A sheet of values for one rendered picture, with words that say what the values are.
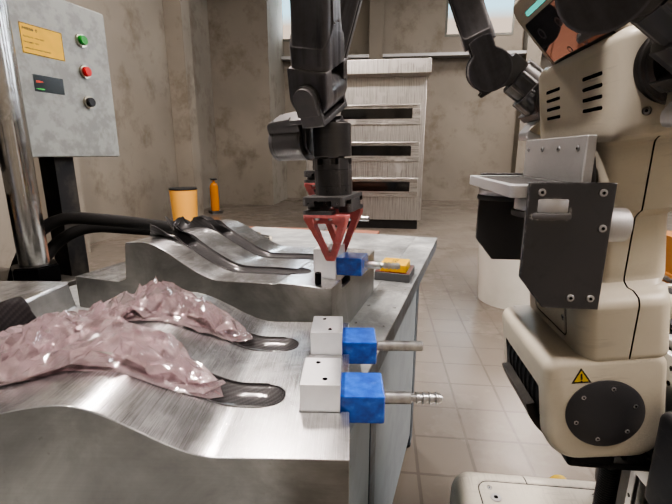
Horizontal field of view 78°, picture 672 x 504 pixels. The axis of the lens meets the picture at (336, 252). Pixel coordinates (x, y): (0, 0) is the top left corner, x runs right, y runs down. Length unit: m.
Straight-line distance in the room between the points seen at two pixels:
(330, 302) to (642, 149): 0.45
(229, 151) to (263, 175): 0.88
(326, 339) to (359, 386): 0.10
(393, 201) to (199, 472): 5.82
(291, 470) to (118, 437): 0.13
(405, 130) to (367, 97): 0.70
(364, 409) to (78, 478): 0.23
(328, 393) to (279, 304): 0.28
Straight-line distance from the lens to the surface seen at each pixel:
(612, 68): 0.61
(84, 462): 0.40
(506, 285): 3.14
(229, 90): 9.41
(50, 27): 1.40
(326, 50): 0.57
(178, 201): 6.17
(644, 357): 0.71
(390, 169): 6.06
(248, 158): 9.21
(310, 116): 0.58
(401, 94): 6.11
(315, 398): 0.39
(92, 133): 1.41
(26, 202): 1.13
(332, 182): 0.61
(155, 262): 0.75
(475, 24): 0.89
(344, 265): 0.63
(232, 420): 0.39
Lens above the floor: 1.08
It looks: 13 degrees down
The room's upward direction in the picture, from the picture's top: straight up
